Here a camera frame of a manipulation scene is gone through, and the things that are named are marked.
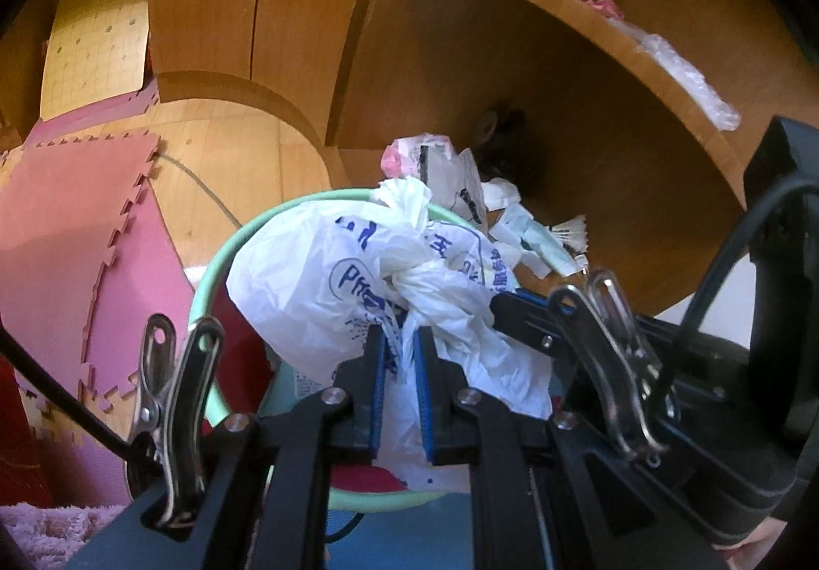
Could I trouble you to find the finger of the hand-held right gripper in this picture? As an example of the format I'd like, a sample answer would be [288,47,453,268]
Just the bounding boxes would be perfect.
[489,290,561,354]

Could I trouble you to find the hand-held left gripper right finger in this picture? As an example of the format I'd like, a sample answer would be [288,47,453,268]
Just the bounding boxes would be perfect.
[413,323,724,570]

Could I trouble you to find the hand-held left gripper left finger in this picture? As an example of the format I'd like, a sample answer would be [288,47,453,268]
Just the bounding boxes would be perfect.
[64,323,391,570]

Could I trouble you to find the white plastic tray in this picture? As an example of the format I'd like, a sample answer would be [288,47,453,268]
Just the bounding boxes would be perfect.
[489,205,551,280]

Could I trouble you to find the white plastic bag blue print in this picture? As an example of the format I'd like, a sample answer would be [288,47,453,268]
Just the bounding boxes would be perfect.
[225,177,554,491]

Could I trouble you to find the white tissue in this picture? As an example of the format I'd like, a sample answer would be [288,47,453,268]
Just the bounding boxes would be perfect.
[480,179,522,213]

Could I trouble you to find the red basin with green rim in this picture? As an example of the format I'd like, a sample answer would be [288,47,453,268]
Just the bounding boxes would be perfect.
[188,186,475,513]

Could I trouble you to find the wooden corner shelf unit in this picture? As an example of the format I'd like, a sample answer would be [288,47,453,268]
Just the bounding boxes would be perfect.
[326,0,819,315]

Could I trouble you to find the light green face mask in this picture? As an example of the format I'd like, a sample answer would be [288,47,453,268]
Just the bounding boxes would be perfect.
[518,218,573,277]

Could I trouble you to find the white feather shuttlecock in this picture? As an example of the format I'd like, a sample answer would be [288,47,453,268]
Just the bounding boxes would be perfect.
[547,213,590,254]

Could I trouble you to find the metal spring clip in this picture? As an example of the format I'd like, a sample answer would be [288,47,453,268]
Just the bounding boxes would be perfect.
[549,269,680,469]
[124,314,225,529]

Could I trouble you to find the blue cloth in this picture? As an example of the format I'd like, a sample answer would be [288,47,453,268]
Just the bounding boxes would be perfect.
[326,490,475,570]

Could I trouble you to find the grey printed paper bag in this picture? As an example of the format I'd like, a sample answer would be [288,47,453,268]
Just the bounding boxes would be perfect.
[419,143,490,226]

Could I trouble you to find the dark object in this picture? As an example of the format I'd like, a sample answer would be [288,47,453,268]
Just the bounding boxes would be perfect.
[473,106,532,187]

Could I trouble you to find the clear plastic wrap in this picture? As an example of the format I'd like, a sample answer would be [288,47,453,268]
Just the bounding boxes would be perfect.
[630,26,743,133]

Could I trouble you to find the pink foam mat tile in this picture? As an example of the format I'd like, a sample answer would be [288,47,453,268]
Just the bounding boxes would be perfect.
[0,131,196,507]
[38,77,161,145]

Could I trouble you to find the pink fluffy rug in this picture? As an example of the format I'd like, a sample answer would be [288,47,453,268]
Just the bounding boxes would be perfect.
[0,499,129,570]

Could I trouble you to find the red cloth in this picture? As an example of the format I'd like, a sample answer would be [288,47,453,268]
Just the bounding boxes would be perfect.
[0,346,55,507]

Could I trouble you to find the wooden wardrobe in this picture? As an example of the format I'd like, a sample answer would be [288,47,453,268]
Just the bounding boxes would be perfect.
[147,0,398,162]

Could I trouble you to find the yellow grid board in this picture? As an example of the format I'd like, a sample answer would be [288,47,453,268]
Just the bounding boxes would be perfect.
[39,0,151,120]

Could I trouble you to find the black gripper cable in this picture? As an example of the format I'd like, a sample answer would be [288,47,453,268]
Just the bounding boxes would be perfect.
[0,327,161,469]
[678,180,819,354]

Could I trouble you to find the grey floor cable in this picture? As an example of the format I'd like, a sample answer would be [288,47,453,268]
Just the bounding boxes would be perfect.
[157,154,241,226]

